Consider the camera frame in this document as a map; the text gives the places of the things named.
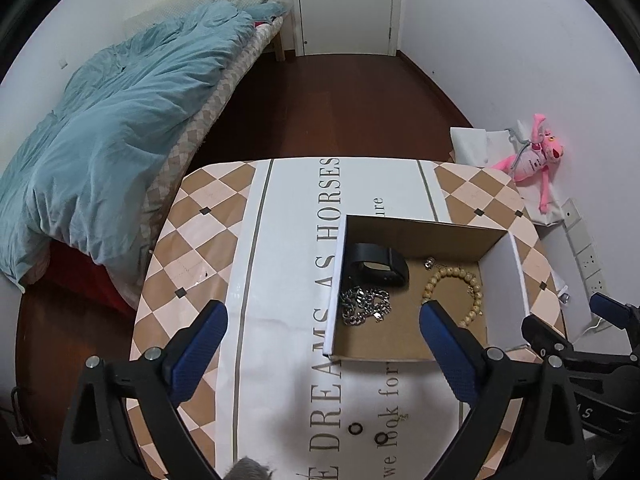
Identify bed with checkered sheet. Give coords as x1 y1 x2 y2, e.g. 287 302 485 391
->
0 0 292 311

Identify grey furry object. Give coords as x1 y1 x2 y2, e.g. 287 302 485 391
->
225 456 279 480

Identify silver chain necklace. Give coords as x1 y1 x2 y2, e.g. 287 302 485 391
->
340 286 392 327

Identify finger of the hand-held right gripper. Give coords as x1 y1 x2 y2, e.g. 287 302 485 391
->
589 292 640 333
521 314 577 362

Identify beige beaded bracelet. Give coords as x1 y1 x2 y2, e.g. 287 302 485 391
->
422 267 483 329

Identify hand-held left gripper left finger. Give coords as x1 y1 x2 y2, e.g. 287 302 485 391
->
57 300 231 480

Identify black smart wristband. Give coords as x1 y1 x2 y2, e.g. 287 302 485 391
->
346 242 410 287

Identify white power strip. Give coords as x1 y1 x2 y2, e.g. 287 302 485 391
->
561 197 609 297

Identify cardboard box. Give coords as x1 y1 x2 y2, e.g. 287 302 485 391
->
322 214 531 362

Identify white door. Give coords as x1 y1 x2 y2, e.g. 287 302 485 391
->
294 0 402 57

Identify pink plush toy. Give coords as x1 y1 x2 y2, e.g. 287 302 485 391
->
490 113 561 214

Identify white cloth bag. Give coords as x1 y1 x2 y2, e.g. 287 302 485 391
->
449 126 573 227

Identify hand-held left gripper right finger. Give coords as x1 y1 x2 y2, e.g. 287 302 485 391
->
418 300 587 480

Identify light blue duvet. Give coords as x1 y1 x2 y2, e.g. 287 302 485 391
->
0 1 288 287

